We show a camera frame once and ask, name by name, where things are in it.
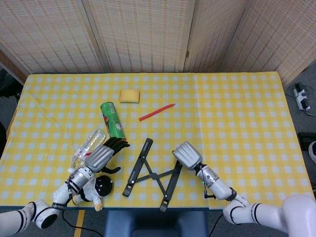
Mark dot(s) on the woven bamboo screen panel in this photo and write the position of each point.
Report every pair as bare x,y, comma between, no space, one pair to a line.
140,32
281,37
49,34
212,32

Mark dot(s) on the white power strip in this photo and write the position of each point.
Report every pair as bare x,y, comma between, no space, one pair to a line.
301,97

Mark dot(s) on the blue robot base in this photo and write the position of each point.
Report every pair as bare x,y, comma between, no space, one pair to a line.
143,224

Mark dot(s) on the yellow checkered tablecloth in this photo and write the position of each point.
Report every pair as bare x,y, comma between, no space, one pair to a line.
234,118

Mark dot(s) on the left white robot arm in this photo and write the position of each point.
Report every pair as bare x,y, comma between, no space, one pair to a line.
42,212

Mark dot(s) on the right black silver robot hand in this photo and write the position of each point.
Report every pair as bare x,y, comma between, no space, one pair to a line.
187,155

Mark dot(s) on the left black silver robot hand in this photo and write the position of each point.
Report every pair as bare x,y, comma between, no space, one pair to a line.
98,158

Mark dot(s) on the black folding laptop stand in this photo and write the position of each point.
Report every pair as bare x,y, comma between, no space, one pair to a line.
142,158

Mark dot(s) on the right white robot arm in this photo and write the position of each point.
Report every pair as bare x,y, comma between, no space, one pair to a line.
259,212

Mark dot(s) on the clear plastic water bottle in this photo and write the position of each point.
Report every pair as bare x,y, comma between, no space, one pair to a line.
95,138

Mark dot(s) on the red plastic stick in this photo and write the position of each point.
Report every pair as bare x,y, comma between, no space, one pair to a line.
158,111

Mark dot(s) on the green chips can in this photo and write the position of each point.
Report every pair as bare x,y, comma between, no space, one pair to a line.
112,118

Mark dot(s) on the black-headed plush doll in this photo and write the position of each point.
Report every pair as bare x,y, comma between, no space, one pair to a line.
103,185

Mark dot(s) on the yellow sponge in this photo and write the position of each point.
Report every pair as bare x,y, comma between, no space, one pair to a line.
129,96

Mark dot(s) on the brass screen hinge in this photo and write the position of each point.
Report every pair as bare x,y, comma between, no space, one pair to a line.
187,54

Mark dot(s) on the yellow floor tape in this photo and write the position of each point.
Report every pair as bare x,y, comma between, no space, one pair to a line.
79,223

